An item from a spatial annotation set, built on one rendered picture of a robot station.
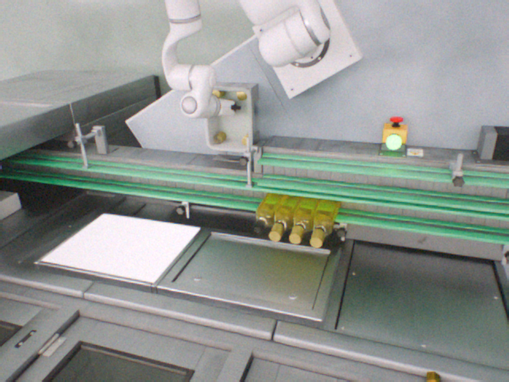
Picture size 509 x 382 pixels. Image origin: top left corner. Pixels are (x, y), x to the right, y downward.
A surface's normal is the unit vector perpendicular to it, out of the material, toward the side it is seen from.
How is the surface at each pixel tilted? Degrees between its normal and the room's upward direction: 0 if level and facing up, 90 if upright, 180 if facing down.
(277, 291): 90
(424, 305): 90
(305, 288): 90
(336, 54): 5
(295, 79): 5
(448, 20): 0
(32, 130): 90
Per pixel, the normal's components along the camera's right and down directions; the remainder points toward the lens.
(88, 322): -0.03, -0.91
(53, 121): 0.95, 0.11
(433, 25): -0.32, 0.41
